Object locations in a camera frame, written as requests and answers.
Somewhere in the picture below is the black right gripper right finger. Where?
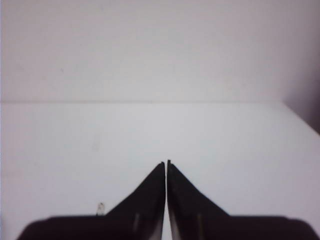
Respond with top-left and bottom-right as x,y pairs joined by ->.
166,160 -> 320,240

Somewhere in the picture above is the clear tape strip on table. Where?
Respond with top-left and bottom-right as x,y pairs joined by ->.
96,202 -> 105,216

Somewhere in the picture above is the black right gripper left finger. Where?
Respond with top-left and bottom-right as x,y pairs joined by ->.
18,162 -> 166,240

